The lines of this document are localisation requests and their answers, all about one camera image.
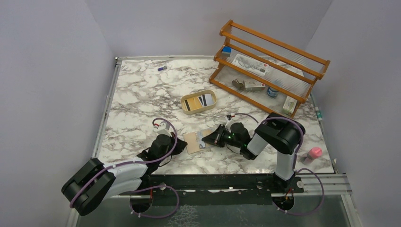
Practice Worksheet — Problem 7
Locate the orange wooden shelf rack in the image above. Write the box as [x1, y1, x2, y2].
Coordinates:
[209, 20, 330, 118]

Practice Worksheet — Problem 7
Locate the blue grey eraser block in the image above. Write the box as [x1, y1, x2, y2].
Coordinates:
[221, 46, 231, 57]

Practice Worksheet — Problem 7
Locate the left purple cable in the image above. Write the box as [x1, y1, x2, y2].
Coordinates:
[69, 117, 181, 219]

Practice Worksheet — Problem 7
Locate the green white tube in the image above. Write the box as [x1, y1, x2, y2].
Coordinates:
[314, 106, 323, 122]

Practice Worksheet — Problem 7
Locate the grey card in tray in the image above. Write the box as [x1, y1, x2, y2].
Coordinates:
[198, 94, 208, 107]

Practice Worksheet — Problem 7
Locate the small grey box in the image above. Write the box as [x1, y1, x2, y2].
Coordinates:
[243, 79, 265, 91]

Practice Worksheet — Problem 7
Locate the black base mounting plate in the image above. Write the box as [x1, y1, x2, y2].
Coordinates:
[118, 166, 305, 214]

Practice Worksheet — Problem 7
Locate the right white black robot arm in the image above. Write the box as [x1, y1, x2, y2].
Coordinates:
[201, 113, 305, 183]

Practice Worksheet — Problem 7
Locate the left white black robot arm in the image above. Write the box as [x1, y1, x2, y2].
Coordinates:
[61, 134, 188, 216]

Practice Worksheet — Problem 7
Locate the metal binder clip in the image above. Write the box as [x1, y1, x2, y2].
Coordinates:
[232, 79, 244, 90]

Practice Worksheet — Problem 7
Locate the yellow card with black stripe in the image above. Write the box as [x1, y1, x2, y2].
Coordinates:
[184, 97, 202, 111]

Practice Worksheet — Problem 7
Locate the white card in tray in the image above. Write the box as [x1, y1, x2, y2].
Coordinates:
[202, 93, 214, 106]

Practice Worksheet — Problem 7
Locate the clear printed packet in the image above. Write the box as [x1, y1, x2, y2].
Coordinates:
[232, 54, 269, 77]

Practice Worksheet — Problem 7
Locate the beige oval tray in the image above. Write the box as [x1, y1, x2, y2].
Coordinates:
[180, 90, 217, 115]

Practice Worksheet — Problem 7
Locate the green white small box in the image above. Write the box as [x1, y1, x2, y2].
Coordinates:
[282, 96, 297, 116]

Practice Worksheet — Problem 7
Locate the pink round cap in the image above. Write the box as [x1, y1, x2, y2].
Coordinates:
[300, 147, 323, 165]

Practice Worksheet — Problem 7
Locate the blue white small jar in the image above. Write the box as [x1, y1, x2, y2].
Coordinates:
[266, 87, 279, 98]

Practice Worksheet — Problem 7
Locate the beige card holder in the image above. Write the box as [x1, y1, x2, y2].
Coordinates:
[183, 128, 213, 154]

